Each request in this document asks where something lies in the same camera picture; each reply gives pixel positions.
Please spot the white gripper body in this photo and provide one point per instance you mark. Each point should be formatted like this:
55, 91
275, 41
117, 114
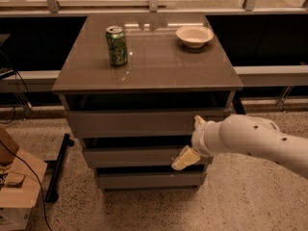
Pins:
199, 141

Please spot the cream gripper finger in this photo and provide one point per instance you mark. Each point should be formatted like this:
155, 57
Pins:
198, 120
187, 157

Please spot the grey drawer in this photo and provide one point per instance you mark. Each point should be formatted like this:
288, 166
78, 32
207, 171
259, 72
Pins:
133, 181
135, 157
116, 124

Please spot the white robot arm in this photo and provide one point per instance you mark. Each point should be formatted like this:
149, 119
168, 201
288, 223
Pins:
247, 135

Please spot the grey bottom drawer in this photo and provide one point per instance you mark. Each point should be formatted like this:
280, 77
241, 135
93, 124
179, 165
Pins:
133, 181

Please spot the grey top drawer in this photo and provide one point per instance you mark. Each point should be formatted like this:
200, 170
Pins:
116, 124

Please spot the grey drawer cabinet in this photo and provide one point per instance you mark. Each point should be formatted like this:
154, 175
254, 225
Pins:
162, 74

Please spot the white paper bowl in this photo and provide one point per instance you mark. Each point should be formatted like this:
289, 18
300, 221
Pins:
194, 36

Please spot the green soda can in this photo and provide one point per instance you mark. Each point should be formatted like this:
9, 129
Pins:
117, 47

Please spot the black stand leg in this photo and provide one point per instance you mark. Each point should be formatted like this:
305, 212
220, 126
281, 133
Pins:
52, 194

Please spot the cardboard box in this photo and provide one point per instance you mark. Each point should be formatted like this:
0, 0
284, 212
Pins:
21, 175

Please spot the metal window railing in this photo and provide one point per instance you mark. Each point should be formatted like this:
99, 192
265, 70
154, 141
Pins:
150, 0

